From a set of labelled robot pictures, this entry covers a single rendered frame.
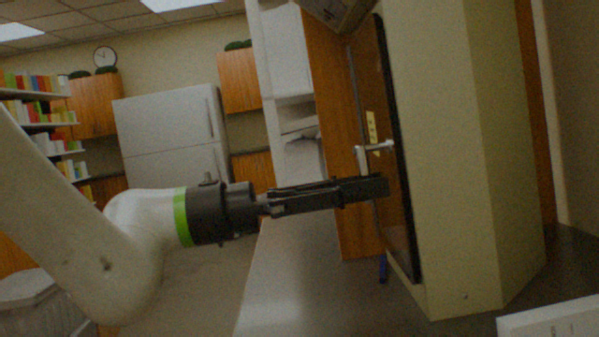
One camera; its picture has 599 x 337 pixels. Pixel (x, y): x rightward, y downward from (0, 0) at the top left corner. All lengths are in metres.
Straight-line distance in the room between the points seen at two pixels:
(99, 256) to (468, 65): 0.54
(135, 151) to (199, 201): 5.14
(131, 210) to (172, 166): 5.02
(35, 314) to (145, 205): 1.99
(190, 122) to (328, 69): 4.67
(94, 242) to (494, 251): 0.54
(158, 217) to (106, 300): 0.15
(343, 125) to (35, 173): 0.66
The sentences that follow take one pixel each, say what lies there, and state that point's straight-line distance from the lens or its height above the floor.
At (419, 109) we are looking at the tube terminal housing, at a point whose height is 1.24.
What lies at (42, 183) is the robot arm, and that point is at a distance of 0.60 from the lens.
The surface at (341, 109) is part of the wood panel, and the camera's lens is 1.06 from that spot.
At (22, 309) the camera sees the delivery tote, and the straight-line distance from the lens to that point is 2.70.
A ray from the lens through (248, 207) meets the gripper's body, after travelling 0.71.
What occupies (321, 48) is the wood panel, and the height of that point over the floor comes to 1.40.
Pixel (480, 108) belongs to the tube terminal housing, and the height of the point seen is 1.23.
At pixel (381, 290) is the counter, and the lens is 0.90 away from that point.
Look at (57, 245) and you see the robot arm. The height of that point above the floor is 1.17.
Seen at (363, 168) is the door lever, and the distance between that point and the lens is 0.74.
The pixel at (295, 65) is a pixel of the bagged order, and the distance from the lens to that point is 2.08.
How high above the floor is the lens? 1.26
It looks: 5 degrees down
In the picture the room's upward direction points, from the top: 10 degrees counter-clockwise
